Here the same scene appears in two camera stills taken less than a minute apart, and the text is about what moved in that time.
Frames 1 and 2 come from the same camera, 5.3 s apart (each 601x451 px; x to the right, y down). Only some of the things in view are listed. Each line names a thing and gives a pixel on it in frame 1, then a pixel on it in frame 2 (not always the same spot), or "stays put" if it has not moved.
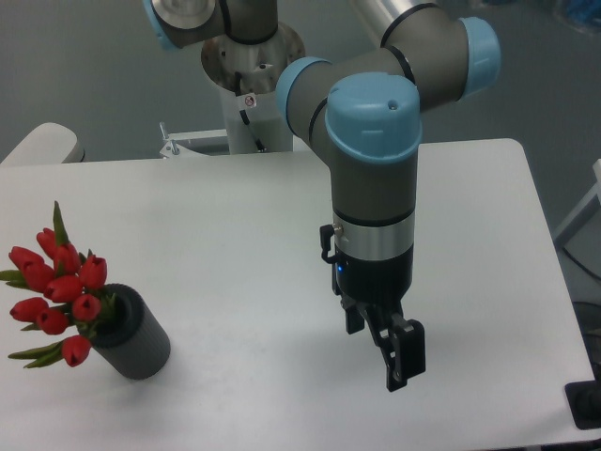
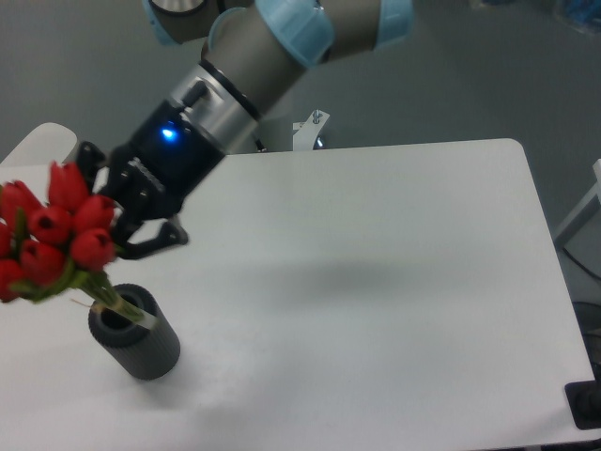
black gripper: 400,341 to 152,177
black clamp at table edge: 584,401 stays put
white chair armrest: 50,143 stays put
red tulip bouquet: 72,283 to 58,242
